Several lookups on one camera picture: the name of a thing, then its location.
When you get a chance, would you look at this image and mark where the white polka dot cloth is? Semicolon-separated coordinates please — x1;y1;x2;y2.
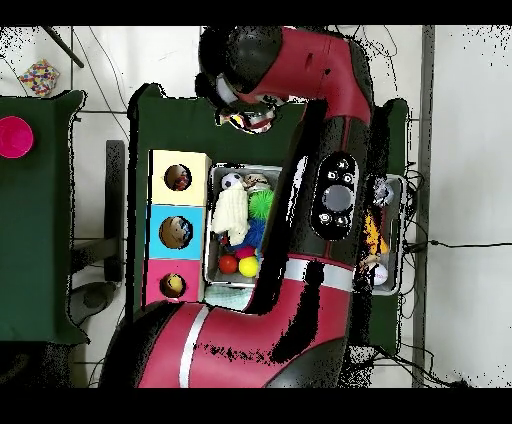
216;102;278;135

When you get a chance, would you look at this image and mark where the multicoloured patterned object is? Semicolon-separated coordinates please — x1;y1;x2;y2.
17;58;61;98

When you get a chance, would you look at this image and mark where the pink cup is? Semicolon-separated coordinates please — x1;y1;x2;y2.
0;115;35;160

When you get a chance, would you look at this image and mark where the yellow-green ball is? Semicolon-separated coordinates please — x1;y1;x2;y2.
238;255;261;278

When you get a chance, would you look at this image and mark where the dark green tablecloth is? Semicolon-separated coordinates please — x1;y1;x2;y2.
127;83;411;353
0;90;85;345

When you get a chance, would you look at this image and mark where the cream waffle cloth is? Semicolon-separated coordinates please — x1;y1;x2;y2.
210;185;251;243

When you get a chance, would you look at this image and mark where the small soccer ball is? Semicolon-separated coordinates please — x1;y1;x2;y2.
220;170;244;191

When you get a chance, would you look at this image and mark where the wooden box with three holes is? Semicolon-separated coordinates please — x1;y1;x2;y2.
143;149;211;314

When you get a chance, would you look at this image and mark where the red ball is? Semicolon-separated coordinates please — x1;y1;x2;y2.
218;254;240;275

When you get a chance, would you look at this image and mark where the black chair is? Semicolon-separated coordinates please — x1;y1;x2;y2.
70;139;128;321

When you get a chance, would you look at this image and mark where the orange toy building block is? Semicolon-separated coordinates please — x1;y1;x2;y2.
363;209;387;256

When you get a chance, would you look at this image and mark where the black rod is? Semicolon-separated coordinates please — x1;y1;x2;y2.
41;26;85;69

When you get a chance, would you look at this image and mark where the clear mesh bin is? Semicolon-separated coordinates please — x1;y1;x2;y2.
204;162;405;296

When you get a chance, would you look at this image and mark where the white baseball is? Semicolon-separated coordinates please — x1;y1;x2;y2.
371;263;390;287

